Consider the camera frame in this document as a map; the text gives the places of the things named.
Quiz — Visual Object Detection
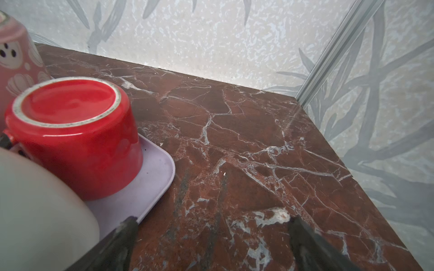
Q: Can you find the lavender plastic tray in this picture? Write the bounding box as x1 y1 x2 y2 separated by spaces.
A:
86 134 176 240

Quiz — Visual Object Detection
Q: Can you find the aluminium frame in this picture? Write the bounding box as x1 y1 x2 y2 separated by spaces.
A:
296 0 384 108

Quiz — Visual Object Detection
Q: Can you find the red mug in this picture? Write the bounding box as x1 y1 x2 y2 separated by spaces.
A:
1 77 143 201

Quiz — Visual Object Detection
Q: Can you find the white mug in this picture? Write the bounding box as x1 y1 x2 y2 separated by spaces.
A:
1 149 99 271

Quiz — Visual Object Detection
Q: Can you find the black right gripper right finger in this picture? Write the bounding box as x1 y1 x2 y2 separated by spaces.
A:
288 216 359 271

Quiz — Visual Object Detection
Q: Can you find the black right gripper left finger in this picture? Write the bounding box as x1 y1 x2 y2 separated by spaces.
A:
67 216 139 271

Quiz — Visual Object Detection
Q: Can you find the pink patterned mug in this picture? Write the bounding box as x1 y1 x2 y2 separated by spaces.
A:
0 11 52 130

